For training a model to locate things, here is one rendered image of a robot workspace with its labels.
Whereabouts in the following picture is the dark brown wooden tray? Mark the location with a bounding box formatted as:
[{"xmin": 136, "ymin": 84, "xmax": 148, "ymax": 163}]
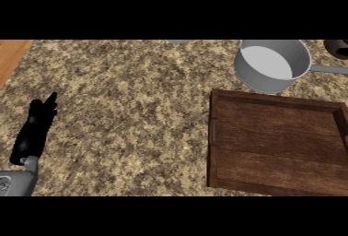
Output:
[{"xmin": 205, "ymin": 88, "xmax": 348, "ymax": 197}]

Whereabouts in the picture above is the dark round object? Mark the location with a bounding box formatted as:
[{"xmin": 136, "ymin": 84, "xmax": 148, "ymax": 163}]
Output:
[{"xmin": 322, "ymin": 39, "xmax": 348, "ymax": 61}]

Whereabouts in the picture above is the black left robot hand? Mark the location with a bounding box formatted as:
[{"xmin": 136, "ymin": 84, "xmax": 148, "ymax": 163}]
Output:
[{"xmin": 9, "ymin": 91, "xmax": 61, "ymax": 167}]

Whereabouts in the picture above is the grey metal pot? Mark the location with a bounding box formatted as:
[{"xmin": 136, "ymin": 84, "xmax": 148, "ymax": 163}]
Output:
[{"xmin": 233, "ymin": 39, "xmax": 348, "ymax": 95}]

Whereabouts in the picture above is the small grey object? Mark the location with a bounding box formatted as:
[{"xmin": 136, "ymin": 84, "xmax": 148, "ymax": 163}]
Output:
[{"xmin": 165, "ymin": 39, "xmax": 193, "ymax": 45}]

